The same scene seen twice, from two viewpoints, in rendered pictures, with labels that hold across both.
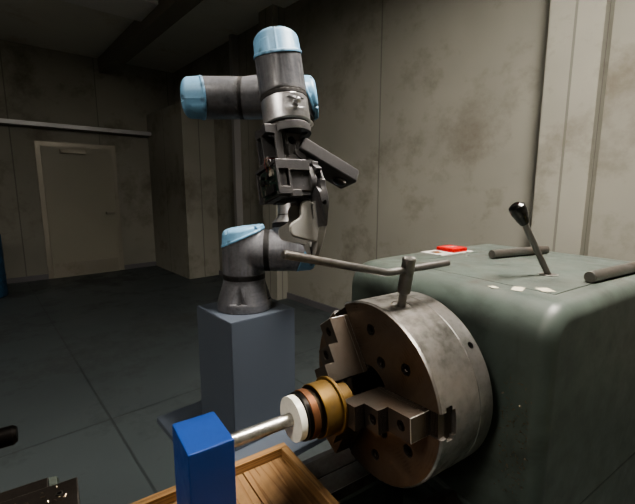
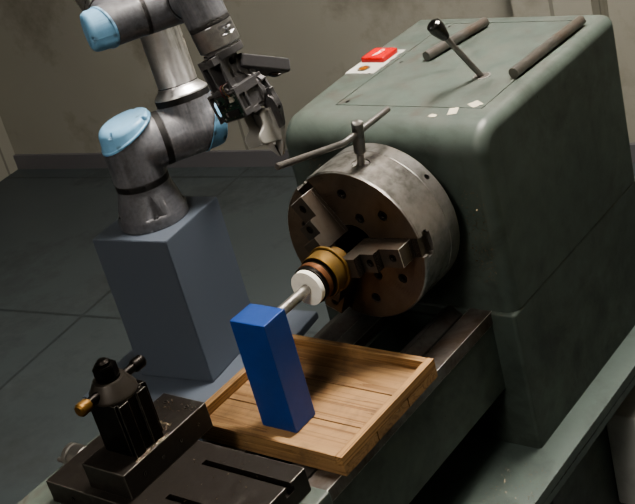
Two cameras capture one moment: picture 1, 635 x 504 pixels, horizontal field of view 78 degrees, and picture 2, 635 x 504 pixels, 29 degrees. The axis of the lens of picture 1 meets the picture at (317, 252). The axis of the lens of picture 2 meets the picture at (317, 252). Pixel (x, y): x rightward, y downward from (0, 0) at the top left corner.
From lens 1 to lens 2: 1.57 m
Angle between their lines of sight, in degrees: 21
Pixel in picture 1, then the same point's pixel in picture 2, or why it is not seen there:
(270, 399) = (227, 313)
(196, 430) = (252, 315)
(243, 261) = (145, 164)
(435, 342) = (399, 185)
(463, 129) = not seen: outside the picture
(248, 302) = (167, 210)
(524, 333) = (464, 152)
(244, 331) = (179, 245)
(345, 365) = (330, 232)
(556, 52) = not seen: outside the picture
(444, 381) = (414, 213)
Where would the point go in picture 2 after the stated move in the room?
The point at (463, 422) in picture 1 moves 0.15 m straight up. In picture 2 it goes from (437, 238) to (420, 165)
